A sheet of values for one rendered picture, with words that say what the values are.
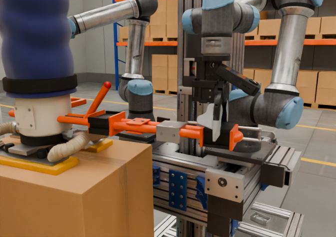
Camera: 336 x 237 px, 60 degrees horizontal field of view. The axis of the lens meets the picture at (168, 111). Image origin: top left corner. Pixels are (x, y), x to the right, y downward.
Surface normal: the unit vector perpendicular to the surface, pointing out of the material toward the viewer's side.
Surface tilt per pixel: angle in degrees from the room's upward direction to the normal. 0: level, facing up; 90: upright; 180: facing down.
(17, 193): 91
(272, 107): 77
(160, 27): 90
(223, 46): 90
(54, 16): 82
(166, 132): 91
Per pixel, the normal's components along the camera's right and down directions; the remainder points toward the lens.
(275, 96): -0.62, -0.07
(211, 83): -0.39, 0.18
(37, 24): 0.36, -0.15
